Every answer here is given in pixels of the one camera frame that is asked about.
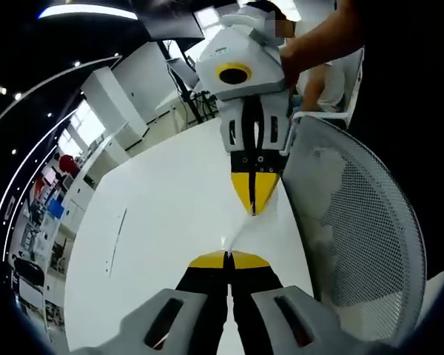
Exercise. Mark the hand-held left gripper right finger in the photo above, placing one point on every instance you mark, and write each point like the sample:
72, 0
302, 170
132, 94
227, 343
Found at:
281, 321

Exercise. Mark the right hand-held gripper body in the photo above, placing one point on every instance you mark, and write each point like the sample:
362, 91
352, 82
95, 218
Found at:
262, 63

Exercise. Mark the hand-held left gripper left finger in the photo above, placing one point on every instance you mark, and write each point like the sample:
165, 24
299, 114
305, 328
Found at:
192, 314

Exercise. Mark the clear food packaging bag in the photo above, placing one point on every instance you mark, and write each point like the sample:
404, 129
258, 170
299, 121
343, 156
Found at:
240, 233

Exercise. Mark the person's right hand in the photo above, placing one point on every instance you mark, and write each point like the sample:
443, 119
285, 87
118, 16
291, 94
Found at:
291, 66

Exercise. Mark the black tripod stand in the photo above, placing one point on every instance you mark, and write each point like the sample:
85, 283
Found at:
192, 100

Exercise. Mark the dark monitor screen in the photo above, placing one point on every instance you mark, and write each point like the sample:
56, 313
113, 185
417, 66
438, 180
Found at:
170, 24

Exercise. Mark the person's dark clothing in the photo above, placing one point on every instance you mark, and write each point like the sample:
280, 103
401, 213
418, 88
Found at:
410, 92

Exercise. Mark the white square pillar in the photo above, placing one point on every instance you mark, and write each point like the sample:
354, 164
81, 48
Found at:
111, 107

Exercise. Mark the blue box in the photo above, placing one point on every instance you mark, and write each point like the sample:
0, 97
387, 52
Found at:
56, 209

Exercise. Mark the white chair frame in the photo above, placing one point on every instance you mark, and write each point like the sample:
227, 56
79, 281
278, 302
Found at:
318, 115

